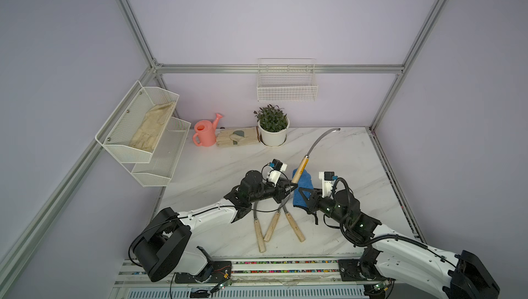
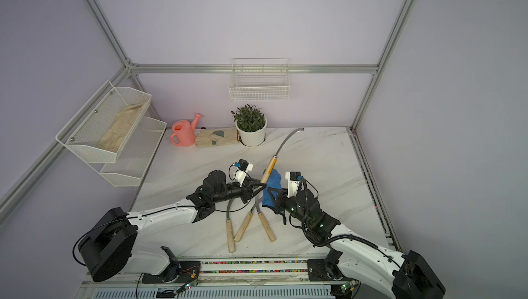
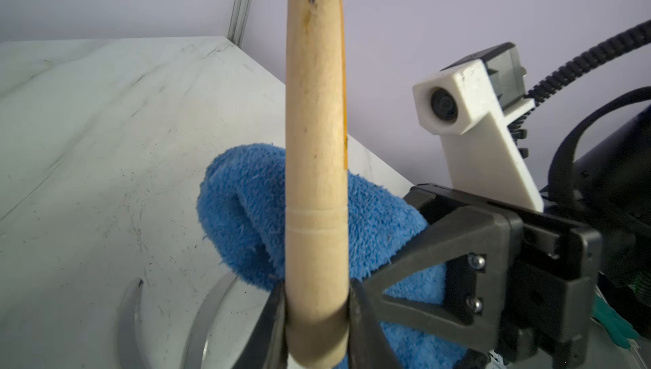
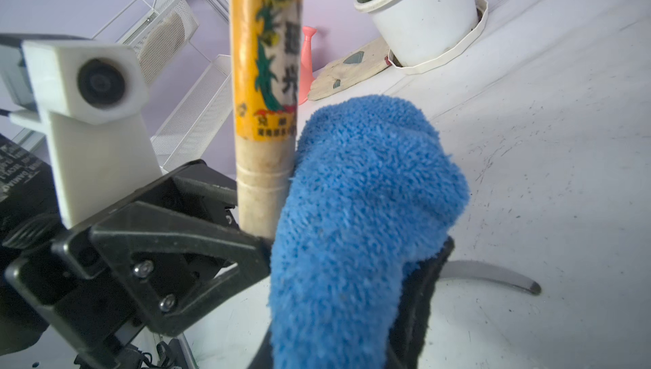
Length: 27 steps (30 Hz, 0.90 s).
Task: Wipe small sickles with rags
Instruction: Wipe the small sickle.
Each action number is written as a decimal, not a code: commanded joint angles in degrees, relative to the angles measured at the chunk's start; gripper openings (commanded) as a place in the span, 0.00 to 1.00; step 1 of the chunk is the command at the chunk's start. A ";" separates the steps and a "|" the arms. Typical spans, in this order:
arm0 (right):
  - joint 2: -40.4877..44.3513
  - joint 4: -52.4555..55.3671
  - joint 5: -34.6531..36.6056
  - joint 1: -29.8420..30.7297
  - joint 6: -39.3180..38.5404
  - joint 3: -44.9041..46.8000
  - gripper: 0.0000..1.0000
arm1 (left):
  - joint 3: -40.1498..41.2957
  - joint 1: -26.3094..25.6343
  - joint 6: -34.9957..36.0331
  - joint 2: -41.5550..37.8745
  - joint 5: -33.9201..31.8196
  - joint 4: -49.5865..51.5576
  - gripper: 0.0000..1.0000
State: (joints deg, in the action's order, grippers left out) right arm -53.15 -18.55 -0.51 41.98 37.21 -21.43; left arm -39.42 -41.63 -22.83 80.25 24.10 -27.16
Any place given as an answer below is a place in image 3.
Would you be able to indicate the blue fluffy rag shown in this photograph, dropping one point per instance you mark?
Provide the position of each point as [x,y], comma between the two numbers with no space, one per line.
[241,208]

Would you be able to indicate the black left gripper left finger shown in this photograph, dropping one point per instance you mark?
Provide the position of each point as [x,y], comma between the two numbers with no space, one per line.
[267,347]

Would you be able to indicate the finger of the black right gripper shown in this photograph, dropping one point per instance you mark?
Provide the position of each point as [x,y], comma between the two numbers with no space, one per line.
[450,280]

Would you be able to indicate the aluminium frame profile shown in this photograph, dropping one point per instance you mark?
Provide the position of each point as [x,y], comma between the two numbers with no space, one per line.
[238,21]

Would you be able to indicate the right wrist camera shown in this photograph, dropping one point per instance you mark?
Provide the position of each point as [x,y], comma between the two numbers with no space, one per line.
[470,106]

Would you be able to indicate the sickle with wooden handle middle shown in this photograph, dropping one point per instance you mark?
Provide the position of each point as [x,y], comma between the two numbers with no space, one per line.
[198,336]

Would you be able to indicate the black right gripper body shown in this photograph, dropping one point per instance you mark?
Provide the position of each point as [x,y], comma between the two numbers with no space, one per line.
[518,286]

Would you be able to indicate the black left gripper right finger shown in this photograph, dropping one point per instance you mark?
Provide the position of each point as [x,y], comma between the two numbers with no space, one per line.
[368,345]

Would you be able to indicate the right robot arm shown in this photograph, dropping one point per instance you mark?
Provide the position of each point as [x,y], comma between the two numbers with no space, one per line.
[608,189]

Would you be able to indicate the sickle with wooden handle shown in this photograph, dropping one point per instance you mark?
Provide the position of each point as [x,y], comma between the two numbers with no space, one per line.
[317,204]
[198,336]
[129,349]

